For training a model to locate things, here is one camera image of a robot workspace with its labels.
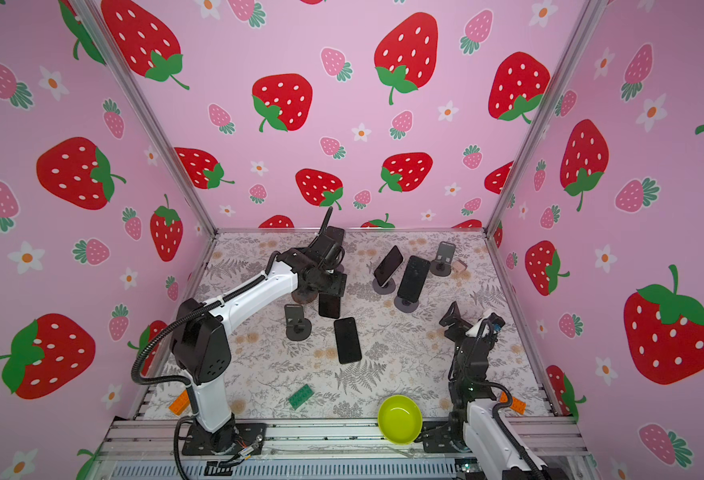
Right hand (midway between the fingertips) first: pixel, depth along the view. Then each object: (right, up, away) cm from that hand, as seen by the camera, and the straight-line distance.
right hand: (466, 310), depth 82 cm
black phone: (-20, +13, +13) cm, 27 cm away
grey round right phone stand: (-14, -1, +17) cm, 22 cm away
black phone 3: (-34, -12, +9) cm, 37 cm away
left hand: (-36, +6, +7) cm, 37 cm away
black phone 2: (-13, +8, +11) cm, 19 cm away
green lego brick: (-46, -24, -1) cm, 52 cm away
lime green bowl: (-19, -28, -5) cm, 34 cm away
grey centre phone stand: (-21, +4, +19) cm, 28 cm away
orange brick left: (-78, -25, -4) cm, 82 cm away
